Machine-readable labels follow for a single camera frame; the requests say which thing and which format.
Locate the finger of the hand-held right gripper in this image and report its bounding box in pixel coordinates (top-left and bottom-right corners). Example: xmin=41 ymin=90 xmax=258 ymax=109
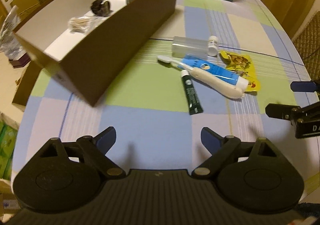
xmin=265 ymin=103 xmax=300 ymax=120
xmin=290 ymin=80 xmax=320 ymax=92

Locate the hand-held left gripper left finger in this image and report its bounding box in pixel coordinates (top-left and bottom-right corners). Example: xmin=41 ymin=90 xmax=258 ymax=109
xmin=37 ymin=126 xmax=126 ymax=179

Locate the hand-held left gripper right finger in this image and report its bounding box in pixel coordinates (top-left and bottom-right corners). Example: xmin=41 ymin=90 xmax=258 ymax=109
xmin=191 ymin=127 xmax=278 ymax=179

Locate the dark green tube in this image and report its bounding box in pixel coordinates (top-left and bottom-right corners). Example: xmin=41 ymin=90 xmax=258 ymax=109
xmin=181 ymin=70 xmax=204 ymax=115

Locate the white toothbrush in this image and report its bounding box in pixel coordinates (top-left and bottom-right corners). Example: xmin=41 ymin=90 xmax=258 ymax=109
xmin=157 ymin=55 xmax=247 ymax=100

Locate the yellow snack packet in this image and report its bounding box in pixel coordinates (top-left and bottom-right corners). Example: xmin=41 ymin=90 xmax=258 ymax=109
xmin=219 ymin=50 xmax=262 ymax=93

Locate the blue toothpaste tube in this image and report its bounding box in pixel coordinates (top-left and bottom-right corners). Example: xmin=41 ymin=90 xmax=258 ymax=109
xmin=180 ymin=55 xmax=249 ymax=90

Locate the brown cardboard box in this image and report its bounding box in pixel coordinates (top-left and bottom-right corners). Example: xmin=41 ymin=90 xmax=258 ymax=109
xmin=12 ymin=0 xmax=180 ymax=107

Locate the white pill bottle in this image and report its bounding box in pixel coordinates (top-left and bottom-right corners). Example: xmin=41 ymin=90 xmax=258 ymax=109
xmin=207 ymin=36 xmax=219 ymax=56

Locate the clear plastic container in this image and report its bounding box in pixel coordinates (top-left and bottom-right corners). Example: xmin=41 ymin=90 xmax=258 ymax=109
xmin=172 ymin=36 xmax=209 ymax=60

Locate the bag of cotton swabs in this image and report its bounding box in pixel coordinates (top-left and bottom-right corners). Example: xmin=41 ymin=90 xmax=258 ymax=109
xmin=68 ymin=16 xmax=99 ymax=33

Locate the brown hair scrunchie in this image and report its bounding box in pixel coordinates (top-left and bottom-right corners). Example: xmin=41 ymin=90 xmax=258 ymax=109
xmin=90 ymin=0 xmax=114 ymax=17

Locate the quilted chair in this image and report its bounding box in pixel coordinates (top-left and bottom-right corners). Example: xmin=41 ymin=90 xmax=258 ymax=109
xmin=292 ymin=13 xmax=320 ymax=90

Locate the plaid tablecloth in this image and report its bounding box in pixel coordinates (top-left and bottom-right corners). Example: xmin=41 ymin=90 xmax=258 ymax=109
xmin=11 ymin=0 xmax=315 ymax=198

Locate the brown box lid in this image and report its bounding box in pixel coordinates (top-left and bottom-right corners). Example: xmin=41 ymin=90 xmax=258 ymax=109
xmin=11 ymin=61 xmax=42 ymax=113

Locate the bundle of green tissue packs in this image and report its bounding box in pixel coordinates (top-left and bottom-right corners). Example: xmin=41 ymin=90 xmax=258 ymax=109
xmin=0 ymin=120 xmax=18 ymax=180

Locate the maroon box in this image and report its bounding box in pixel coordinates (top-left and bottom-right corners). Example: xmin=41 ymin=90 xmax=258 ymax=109
xmin=9 ymin=56 xmax=30 ymax=68

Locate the printed cardboard box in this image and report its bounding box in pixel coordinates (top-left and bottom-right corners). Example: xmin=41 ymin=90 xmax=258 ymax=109
xmin=0 ymin=179 xmax=18 ymax=215

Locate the white crumpled plastic bag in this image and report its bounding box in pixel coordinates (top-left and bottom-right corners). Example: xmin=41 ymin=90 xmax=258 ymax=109
xmin=0 ymin=6 xmax=22 ymax=59

